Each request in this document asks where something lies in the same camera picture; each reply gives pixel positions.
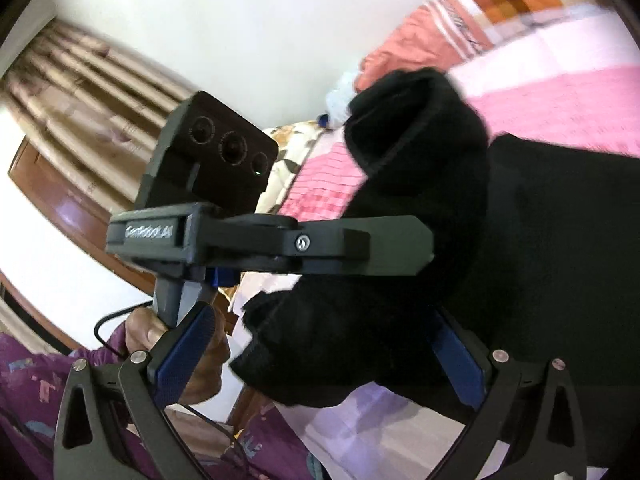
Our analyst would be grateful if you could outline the pink checkered bed sheet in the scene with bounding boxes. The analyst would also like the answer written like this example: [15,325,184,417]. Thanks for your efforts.
[226,8,640,480]

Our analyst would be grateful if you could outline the brown wooden window frame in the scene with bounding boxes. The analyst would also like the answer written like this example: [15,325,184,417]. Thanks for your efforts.
[1,141,155,349]

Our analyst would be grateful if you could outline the black cable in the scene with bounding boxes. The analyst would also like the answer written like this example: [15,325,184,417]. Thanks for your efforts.
[93,300,256,480]

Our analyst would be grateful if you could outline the floral pillow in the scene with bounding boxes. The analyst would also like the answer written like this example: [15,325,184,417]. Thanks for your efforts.
[255,120,344,214]

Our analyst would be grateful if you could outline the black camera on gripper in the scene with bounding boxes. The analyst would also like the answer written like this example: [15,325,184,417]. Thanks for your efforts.
[134,91,279,218]

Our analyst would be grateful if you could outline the left hand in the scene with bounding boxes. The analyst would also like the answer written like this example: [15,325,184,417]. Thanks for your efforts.
[125,301,230,408]

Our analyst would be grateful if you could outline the black pants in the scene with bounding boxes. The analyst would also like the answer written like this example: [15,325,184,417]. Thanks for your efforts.
[229,66,640,466]

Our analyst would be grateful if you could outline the orange checkered pillow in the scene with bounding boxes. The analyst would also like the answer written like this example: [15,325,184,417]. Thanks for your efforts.
[354,0,599,92]

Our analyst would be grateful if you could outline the purple patterned sleeve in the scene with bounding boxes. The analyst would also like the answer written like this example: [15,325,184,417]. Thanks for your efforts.
[0,320,327,480]

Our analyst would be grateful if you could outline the beige striped curtain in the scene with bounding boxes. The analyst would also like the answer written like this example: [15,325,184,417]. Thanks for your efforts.
[1,20,194,214]

